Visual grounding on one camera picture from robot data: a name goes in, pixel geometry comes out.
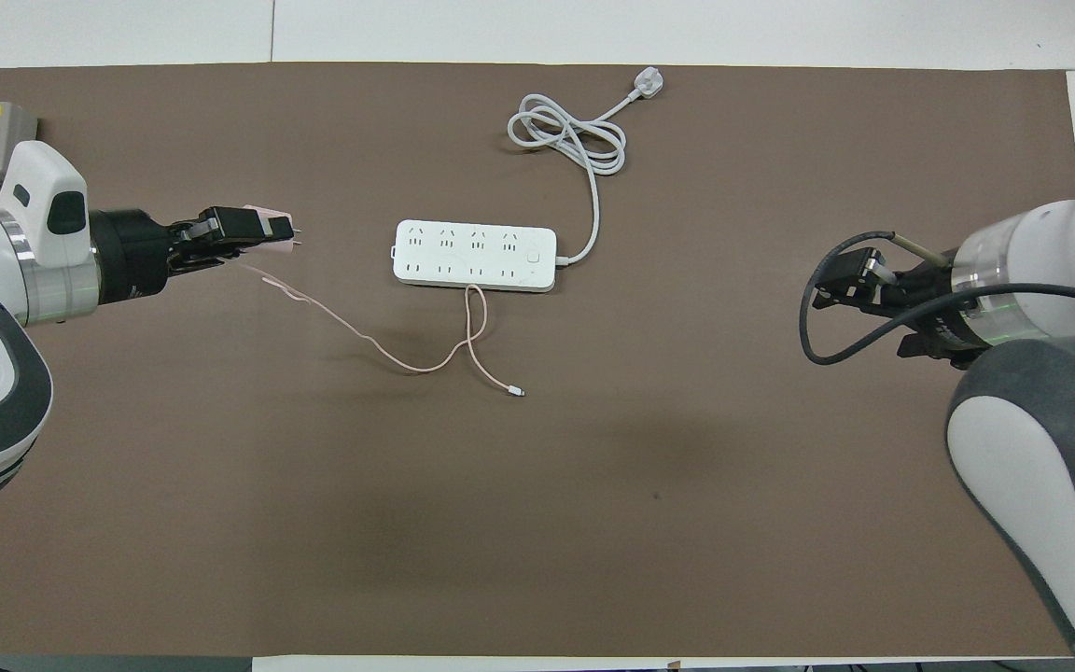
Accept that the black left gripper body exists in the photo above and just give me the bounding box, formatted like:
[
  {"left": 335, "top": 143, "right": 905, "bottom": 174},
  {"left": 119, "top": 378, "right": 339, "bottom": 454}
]
[{"left": 90, "top": 209, "right": 207, "bottom": 306}]

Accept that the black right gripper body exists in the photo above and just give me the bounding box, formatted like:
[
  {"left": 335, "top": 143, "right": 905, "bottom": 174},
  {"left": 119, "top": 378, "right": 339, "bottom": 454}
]
[{"left": 883, "top": 252, "right": 982, "bottom": 367}]

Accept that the pink charger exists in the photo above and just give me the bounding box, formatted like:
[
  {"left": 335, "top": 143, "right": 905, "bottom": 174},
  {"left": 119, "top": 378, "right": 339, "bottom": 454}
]
[{"left": 241, "top": 204, "right": 304, "bottom": 251}]

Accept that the pink charging cable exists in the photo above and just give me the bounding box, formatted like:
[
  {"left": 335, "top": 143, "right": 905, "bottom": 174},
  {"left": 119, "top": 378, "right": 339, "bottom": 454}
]
[{"left": 237, "top": 261, "right": 527, "bottom": 399}]

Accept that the white power strip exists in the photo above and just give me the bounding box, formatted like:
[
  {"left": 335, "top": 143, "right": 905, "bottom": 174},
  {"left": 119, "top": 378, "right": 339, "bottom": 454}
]
[{"left": 394, "top": 219, "right": 559, "bottom": 293}]

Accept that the brown table mat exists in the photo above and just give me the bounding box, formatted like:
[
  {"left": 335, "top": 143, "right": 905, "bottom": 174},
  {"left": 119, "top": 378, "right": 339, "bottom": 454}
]
[{"left": 0, "top": 62, "right": 1075, "bottom": 659}]

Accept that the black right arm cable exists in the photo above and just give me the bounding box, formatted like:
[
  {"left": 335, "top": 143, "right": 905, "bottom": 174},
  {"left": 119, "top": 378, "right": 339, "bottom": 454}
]
[{"left": 799, "top": 231, "right": 1075, "bottom": 367}]

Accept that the white power strip cord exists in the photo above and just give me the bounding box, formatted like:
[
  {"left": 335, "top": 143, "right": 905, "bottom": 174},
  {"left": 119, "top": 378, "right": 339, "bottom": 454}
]
[{"left": 508, "top": 67, "right": 667, "bottom": 267}]

